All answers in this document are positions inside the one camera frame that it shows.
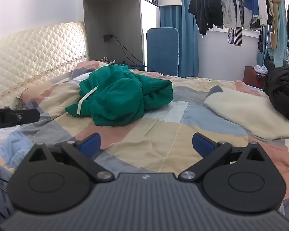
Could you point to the cream quilted headboard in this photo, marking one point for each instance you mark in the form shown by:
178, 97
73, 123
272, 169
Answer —
33, 55

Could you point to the hanging light blue garment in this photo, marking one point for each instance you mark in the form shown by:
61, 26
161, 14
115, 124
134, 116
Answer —
280, 50

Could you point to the blue padded board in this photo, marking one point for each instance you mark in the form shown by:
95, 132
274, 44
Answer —
162, 50

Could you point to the hanging grey jacket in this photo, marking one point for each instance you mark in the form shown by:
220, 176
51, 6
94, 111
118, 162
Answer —
228, 7

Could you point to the clear plastic bag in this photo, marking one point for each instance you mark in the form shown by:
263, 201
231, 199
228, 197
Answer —
260, 68

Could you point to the hanging blue white jacket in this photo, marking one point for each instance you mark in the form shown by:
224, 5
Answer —
254, 2

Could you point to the patchwork quilt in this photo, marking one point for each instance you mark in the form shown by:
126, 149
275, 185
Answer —
147, 132

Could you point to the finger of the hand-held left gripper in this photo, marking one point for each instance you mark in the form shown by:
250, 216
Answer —
26, 116

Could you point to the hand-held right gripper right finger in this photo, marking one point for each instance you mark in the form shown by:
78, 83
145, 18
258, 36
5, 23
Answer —
202, 142

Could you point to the black wall charger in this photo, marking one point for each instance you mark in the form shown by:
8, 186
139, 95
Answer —
107, 38

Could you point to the green hoodie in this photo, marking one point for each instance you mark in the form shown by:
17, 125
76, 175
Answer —
120, 93

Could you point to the cream fleece blanket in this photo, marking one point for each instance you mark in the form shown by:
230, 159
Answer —
245, 110

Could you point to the red box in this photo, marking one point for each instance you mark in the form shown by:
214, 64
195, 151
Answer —
252, 78

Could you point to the hanging striped garment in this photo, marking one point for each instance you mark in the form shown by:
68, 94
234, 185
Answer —
237, 33

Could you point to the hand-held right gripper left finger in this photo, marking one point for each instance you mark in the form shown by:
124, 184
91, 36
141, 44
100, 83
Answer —
91, 143

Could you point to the black jacket on bed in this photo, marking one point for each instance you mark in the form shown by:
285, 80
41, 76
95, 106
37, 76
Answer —
285, 89

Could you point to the hanging beige garment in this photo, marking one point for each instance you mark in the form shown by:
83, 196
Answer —
274, 16

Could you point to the blue curtain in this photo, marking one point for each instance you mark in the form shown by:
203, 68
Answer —
185, 48

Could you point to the hanging black jacket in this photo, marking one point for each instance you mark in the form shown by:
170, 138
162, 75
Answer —
206, 4

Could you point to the group of small bottles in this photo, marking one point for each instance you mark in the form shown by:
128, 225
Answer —
108, 60

